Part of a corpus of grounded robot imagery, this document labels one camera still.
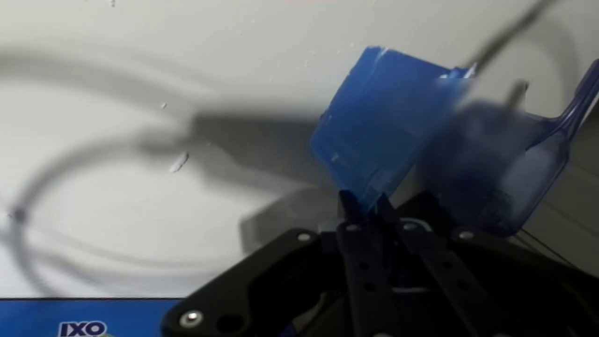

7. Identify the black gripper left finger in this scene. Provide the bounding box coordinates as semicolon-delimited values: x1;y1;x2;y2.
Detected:
161;188;402;337

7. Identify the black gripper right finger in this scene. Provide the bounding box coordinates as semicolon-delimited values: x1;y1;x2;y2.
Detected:
380;189;599;337

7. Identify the blue plastic cup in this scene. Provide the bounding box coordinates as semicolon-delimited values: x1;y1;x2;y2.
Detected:
309;45;475;218

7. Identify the translucent blue plastic scoop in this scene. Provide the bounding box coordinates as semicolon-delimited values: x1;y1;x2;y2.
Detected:
415;58;599;240

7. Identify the blue orange detergent box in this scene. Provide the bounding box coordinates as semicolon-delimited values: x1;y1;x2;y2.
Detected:
0;298;183;337

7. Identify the white washing machine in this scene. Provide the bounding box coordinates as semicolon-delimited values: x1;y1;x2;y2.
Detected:
0;0;599;302

